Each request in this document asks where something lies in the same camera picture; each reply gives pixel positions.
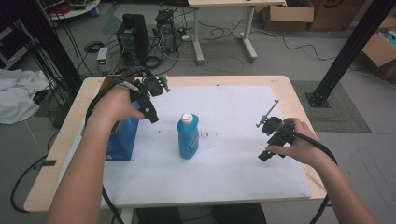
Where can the white cloth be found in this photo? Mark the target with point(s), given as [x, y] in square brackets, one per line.
[18, 93]

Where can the round white table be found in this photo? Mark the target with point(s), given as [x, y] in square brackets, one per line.
[77, 9]

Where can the blue bottle with white cap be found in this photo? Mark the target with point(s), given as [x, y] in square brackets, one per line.
[188, 137]

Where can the black metal stand beam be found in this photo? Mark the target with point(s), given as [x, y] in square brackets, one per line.
[351, 49]

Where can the cardboard box with blue contents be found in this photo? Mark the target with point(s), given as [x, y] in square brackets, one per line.
[381, 49]

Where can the person's left hand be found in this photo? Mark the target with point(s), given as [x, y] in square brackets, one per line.
[112, 105]

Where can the open cardboard box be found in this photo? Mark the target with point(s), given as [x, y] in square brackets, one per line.
[289, 15]

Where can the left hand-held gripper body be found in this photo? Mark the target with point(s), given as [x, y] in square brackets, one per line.
[146, 105]

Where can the large cardboard box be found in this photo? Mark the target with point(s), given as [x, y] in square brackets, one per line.
[336, 14]

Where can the white-legged desk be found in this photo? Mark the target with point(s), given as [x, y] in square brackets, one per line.
[224, 3]

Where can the black computer tower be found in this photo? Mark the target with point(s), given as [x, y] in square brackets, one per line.
[134, 37]

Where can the person's right hand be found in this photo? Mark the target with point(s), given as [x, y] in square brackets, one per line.
[303, 146]

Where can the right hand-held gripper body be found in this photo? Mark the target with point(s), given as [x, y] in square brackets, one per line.
[281, 135]

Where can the grey floor mat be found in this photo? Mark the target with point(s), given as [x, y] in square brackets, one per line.
[339, 109]

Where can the white power supply unit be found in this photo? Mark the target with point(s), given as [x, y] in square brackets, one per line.
[102, 59]

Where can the open-frame computer tower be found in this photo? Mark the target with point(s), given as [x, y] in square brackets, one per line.
[166, 29]

